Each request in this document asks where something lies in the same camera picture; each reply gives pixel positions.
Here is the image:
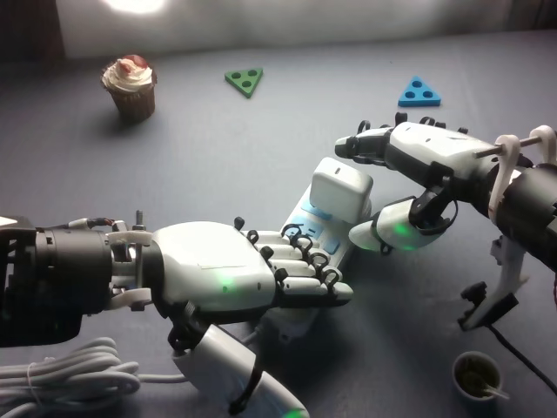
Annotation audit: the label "grey table cloth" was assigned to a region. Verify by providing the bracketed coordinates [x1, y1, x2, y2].
[0, 28, 557, 418]

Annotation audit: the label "black camera cable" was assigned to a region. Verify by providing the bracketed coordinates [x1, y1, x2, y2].
[485, 324, 557, 395]

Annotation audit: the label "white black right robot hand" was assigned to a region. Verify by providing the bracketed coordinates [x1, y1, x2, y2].
[333, 111, 501, 254]

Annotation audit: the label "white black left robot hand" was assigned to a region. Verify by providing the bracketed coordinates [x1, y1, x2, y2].
[147, 215, 354, 418]

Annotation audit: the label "white backdrop board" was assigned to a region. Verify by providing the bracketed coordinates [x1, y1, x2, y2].
[58, 0, 557, 57]

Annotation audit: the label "toy cupcake white cream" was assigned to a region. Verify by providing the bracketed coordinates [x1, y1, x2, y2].
[100, 54, 158, 121]

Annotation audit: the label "white charger plug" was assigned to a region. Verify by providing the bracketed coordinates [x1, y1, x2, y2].
[309, 169, 374, 227]

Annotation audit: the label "small white spoon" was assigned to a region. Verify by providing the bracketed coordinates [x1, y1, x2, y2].
[478, 382, 510, 401]

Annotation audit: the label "green triangle block three holes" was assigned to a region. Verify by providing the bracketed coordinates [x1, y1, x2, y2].
[224, 67, 265, 100]

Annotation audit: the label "white power strip blue sockets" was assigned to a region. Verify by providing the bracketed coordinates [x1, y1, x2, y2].
[260, 156, 375, 345]

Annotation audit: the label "white power strip cable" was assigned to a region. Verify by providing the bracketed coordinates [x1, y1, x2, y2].
[0, 335, 262, 418]

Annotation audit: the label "white bracket wrist camera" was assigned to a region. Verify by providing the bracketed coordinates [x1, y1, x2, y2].
[457, 234, 533, 332]

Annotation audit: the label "blue triangle block three holes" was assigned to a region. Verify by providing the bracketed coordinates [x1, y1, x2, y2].
[397, 76, 441, 108]

